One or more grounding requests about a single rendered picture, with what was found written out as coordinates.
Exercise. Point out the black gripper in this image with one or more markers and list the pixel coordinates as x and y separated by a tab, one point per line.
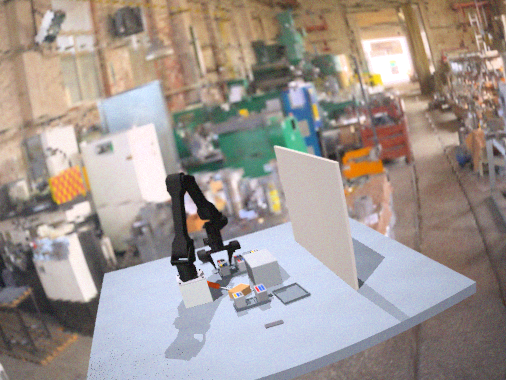
216	245

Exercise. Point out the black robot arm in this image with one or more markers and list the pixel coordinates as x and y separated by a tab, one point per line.
183	246

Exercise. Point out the beige flat panel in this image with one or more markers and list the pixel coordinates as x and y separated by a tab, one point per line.
318	211

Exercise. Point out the orange-handled screwdriver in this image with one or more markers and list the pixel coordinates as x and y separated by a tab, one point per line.
215	285

